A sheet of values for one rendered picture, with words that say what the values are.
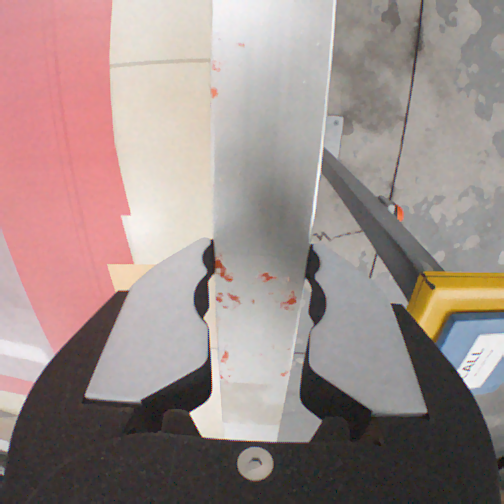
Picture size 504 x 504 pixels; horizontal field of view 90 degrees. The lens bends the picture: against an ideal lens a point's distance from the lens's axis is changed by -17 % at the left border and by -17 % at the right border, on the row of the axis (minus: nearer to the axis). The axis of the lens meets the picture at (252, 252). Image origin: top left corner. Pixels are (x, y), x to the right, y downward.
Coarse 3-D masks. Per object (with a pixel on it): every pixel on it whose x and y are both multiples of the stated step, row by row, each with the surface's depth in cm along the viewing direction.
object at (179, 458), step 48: (192, 432) 5; (336, 432) 5; (48, 480) 4; (96, 480) 4; (144, 480) 4; (192, 480) 4; (240, 480) 4; (288, 480) 4; (336, 480) 4; (384, 480) 4; (432, 480) 4
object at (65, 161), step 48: (0, 0) 9; (48, 0) 10; (96, 0) 10; (0, 48) 11; (48, 48) 11; (96, 48) 11; (0, 96) 12; (48, 96) 12; (96, 96) 12; (0, 144) 13; (48, 144) 13; (96, 144) 13; (0, 192) 14; (48, 192) 14; (96, 192) 14
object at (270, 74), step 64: (256, 0) 7; (320, 0) 7; (256, 64) 8; (320, 64) 8; (256, 128) 9; (320, 128) 9; (256, 192) 10; (256, 256) 12; (256, 320) 13; (256, 384) 16; (0, 448) 27
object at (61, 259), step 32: (0, 224) 15; (32, 224) 15; (64, 224) 15; (96, 224) 15; (0, 256) 17; (32, 256) 16; (64, 256) 16; (96, 256) 16; (128, 256) 16; (0, 288) 18; (32, 288) 18; (64, 288) 18; (96, 288) 17; (0, 320) 20; (32, 320) 19; (64, 320) 19; (0, 352) 22; (32, 352) 21; (0, 384) 25; (32, 384) 24
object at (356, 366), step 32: (320, 256) 11; (320, 288) 9; (352, 288) 9; (320, 320) 8; (352, 320) 8; (384, 320) 8; (320, 352) 7; (352, 352) 7; (384, 352) 7; (320, 384) 7; (352, 384) 6; (384, 384) 6; (416, 384) 6; (320, 416) 7; (352, 416) 6; (384, 416) 6; (416, 416) 6
